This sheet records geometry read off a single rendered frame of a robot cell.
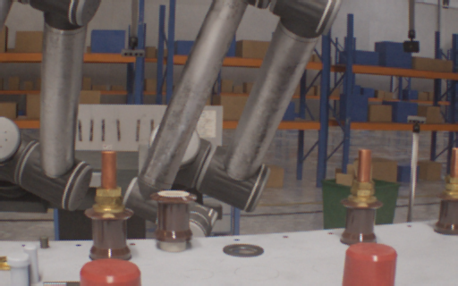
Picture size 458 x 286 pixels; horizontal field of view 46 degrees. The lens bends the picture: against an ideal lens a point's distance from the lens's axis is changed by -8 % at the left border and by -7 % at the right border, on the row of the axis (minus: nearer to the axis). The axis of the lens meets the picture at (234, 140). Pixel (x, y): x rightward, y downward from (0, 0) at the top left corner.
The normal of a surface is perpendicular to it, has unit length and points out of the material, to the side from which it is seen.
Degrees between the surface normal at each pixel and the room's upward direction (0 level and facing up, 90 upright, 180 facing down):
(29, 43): 90
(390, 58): 90
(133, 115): 90
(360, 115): 90
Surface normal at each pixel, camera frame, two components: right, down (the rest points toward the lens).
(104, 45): 0.28, 0.11
